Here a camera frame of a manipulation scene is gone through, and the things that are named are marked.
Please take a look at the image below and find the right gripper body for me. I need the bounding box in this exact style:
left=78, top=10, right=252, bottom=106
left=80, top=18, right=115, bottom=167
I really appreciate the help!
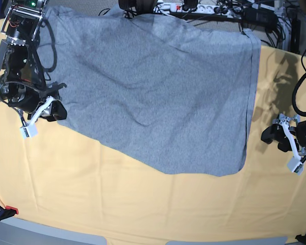
left=10, top=86, right=47, bottom=113

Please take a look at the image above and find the grey t-shirt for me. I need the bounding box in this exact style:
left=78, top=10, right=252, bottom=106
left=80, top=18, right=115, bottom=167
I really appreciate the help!
left=37, top=6, right=261, bottom=177

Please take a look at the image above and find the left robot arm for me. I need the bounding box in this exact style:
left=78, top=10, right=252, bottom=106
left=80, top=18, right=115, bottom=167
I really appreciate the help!
left=261, top=52, right=306, bottom=156

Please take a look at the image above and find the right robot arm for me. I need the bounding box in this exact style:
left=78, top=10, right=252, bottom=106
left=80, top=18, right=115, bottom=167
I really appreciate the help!
left=0, top=1, right=67, bottom=124

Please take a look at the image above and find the yellow table cloth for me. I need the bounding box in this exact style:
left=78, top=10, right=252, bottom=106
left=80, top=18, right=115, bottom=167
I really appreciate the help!
left=0, top=45, right=306, bottom=244

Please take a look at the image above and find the black power adapter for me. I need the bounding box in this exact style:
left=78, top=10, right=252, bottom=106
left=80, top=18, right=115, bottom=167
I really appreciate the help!
left=243, top=8, right=278, bottom=27

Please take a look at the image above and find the white power strip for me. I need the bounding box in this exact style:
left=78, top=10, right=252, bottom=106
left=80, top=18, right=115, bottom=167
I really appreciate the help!
left=154, top=1, right=244, bottom=19

